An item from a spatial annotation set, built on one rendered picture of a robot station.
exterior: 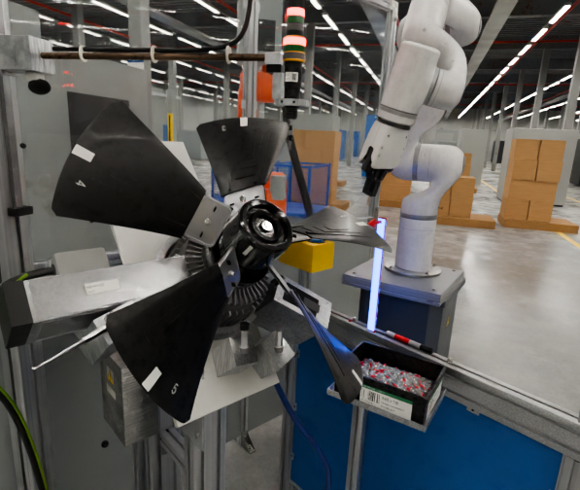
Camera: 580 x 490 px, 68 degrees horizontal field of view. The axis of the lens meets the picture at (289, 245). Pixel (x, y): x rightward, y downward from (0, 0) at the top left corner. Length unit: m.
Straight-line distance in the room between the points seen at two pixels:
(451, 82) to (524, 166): 7.94
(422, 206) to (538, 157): 7.54
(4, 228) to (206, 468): 0.75
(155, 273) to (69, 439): 0.97
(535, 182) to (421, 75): 8.06
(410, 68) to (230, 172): 0.43
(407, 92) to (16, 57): 0.85
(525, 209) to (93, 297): 8.54
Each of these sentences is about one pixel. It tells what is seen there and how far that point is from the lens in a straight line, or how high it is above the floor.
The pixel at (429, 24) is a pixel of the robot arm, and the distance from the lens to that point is 1.10.
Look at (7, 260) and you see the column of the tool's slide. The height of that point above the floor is 1.06.
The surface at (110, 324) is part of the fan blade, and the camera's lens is 0.63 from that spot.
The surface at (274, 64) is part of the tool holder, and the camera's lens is 0.90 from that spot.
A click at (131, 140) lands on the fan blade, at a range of 0.82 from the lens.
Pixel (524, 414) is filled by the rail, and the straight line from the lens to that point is 1.12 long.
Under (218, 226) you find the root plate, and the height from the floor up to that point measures 1.21.
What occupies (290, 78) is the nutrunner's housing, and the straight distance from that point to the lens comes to 0.89.
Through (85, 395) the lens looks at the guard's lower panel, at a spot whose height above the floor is 0.52.
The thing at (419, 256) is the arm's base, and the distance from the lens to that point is 1.47.
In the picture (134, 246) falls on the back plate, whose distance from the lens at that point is 1.01.
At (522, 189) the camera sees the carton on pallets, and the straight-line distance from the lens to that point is 8.93.
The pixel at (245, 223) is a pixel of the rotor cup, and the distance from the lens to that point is 0.79.
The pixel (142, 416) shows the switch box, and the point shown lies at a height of 0.69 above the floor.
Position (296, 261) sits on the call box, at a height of 1.01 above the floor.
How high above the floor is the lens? 1.38
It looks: 14 degrees down
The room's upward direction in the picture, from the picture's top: 3 degrees clockwise
